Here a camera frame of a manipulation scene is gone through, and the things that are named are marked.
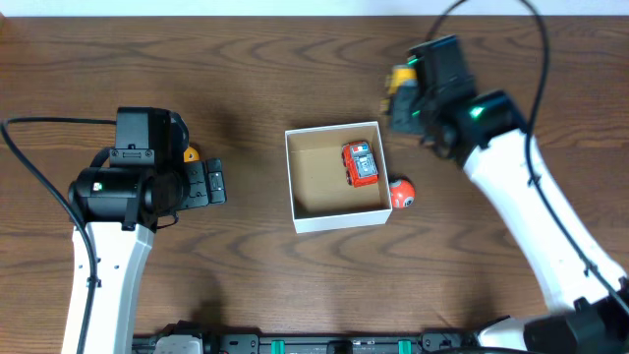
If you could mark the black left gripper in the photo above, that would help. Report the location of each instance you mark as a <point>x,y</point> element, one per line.
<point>198,182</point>

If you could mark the orange dinosaur toy figure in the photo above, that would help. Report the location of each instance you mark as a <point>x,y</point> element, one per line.
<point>191,155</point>

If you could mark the yellow grey toy dump truck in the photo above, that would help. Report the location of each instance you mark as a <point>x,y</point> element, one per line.
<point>402,76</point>

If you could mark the red toy fire truck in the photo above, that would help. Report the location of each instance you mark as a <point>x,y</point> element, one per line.
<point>360,165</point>

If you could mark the white cardboard box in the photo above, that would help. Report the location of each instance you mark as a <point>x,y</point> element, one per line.
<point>321,198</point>

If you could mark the red toy ball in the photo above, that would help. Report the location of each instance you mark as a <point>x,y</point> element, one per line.
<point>402,193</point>

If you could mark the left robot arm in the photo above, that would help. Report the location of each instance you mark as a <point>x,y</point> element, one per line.
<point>119,199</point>

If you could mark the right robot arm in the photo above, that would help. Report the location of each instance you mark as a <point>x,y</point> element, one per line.
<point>585,291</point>

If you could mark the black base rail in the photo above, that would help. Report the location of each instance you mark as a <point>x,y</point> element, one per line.
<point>185,337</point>

